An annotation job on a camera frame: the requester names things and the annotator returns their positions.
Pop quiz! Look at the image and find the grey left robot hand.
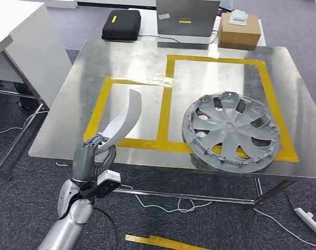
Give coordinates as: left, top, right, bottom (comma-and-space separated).
72, 132, 117, 183

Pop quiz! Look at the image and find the white curved plastic part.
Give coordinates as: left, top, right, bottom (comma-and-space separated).
95, 89, 143, 155

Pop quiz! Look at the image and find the steel workbench table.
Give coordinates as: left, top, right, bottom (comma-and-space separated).
28, 39, 316, 211

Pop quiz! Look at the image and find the black bag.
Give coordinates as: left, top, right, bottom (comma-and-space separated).
14, 82, 41, 111

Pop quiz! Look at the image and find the white side panel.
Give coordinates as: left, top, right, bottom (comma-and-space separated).
3, 3, 73, 110

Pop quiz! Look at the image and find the yellow double-rectangle tape outline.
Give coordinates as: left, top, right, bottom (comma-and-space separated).
83, 54, 300, 164

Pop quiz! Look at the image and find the black zip case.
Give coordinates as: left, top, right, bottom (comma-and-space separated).
101, 9, 143, 42

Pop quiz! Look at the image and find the long yellow floor tape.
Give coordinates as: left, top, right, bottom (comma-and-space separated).
124, 234, 210, 250

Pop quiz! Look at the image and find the white table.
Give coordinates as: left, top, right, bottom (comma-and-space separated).
136, 8, 266, 47

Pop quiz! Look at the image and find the grey plastic hubcap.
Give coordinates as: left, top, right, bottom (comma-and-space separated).
182, 91, 281, 174

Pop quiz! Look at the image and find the silver laptop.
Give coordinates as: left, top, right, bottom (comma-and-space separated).
155, 0, 221, 38

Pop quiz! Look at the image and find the brown cardboard box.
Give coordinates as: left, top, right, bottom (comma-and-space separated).
217, 12, 262, 52

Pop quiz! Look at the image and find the pale teal pack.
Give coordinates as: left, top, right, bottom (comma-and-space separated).
229, 9, 248, 26

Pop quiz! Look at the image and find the white power strip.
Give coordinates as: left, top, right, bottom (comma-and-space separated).
294, 207, 316, 241

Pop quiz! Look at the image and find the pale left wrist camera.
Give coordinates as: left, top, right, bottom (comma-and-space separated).
81, 169, 121, 199

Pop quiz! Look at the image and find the white cable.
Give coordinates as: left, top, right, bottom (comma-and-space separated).
120, 184, 213, 213
253, 207, 316, 250

